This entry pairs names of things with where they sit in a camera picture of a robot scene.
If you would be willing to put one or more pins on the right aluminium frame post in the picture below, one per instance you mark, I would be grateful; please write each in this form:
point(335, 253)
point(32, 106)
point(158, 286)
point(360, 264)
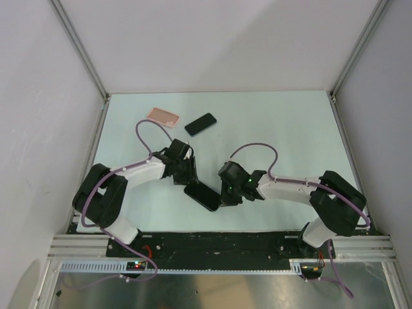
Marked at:
point(365, 36)

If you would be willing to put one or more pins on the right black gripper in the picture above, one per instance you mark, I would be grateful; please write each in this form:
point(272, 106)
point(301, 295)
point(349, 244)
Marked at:
point(225, 199)

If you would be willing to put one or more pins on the black phone case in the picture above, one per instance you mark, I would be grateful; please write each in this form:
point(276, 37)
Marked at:
point(202, 196)

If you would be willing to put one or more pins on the pink phone case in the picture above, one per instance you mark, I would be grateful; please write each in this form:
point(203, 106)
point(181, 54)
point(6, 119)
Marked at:
point(163, 117)

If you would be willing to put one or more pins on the left aluminium frame post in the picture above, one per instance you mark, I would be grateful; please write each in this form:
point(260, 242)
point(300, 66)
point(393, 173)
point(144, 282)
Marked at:
point(67, 25)

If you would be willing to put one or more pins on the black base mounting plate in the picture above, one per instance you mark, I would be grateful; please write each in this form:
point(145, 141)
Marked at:
point(220, 251)

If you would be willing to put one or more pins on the aluminium front rail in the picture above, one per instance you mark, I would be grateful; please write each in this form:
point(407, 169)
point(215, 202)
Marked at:
point(78, 246)

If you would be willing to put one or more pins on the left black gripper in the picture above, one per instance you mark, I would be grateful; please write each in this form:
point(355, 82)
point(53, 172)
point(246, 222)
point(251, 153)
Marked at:
point(191, 176)

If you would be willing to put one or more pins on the aluminium frame post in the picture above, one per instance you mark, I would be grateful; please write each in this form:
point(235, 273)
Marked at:
point(67, 25)
point(365, 36)

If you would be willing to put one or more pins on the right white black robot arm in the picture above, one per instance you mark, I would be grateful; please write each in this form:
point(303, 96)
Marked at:
point(339, 205)

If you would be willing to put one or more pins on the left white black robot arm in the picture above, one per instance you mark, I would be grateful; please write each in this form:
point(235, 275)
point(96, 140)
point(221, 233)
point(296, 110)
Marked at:
point(101, 195)

